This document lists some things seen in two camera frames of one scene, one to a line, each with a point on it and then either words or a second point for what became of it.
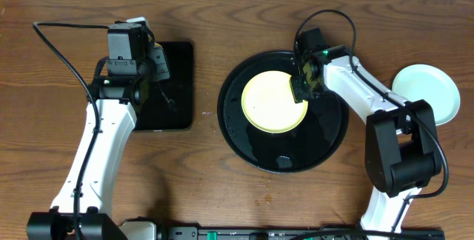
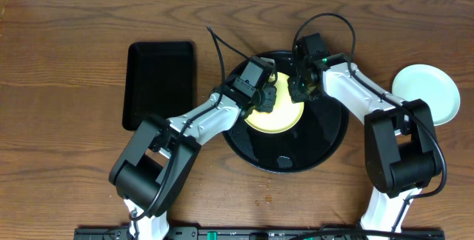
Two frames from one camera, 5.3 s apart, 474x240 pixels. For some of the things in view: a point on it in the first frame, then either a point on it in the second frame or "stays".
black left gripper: x=161 y=64 → x=266 y=99
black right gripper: x=298 y=94 stays
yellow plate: x=268 y=103 stays
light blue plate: x=417 y=82 stays
